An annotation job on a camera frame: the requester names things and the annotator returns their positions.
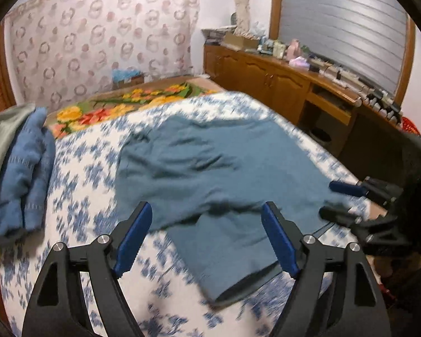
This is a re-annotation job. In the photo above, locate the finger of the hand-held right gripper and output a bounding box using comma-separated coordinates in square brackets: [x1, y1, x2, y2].
[319, 206, 401, 246]
[329, 177, 404, 207]

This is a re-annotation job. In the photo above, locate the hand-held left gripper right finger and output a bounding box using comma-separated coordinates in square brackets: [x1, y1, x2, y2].
[261, 201, 393, 337]

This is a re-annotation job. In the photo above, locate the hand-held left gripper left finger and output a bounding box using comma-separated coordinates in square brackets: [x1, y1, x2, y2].
[21, 202, 153, 337]

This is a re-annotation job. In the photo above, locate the teal blue sweater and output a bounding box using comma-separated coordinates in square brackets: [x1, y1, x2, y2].
[114, 114, 367, 308]

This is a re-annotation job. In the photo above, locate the black stool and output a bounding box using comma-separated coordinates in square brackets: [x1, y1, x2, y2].
[309, 128, 332, 144]

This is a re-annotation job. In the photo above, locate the red plastic basket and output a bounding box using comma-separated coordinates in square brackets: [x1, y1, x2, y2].
[400, 116, 421, 136]

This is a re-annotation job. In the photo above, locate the blue floral bedsheet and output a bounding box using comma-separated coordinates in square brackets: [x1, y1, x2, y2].
[0, 91, 376, 337]

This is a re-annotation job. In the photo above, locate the folded blue garment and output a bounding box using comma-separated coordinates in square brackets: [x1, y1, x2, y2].
[0, 107, 57, 246]

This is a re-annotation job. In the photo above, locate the yellow red flower blanket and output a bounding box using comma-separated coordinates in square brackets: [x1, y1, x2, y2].
[44, 77, 228, 139]

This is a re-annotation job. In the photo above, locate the pale purple cloth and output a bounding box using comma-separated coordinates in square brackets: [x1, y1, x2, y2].
[289, 56, 310, 70]

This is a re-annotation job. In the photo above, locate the wooden sideboard cabinet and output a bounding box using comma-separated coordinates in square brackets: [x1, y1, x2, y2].
[203, 44, 408, 169]

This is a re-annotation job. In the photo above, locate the cluster of toiletry bottles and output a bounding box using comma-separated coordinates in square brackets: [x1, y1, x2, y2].
[258, 35, 288, 57]

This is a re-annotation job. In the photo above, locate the blue plastic bag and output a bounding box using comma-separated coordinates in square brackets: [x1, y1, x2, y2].
[111, 67, 144, 82]

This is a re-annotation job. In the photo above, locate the folded grey-green garment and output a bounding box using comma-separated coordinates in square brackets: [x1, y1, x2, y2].
[0, 103, 36, 187]

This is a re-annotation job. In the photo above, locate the grey window blind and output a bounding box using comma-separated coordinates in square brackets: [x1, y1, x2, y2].
[279, 0, 409, 96]

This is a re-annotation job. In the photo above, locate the open cardboard box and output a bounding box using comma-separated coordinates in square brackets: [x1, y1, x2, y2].
[223, 31, 259, 50]

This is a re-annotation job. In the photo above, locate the pile of papers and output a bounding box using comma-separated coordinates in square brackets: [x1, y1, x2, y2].
[201, 26, 232, 45]

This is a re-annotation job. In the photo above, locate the pale hanging curtain strip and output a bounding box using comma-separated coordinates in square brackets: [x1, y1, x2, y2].
[232, 0, 250, 33]

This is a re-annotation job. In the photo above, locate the ring patterned lace curtain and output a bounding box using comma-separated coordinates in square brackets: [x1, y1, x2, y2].
[3, 0, 201, 105]

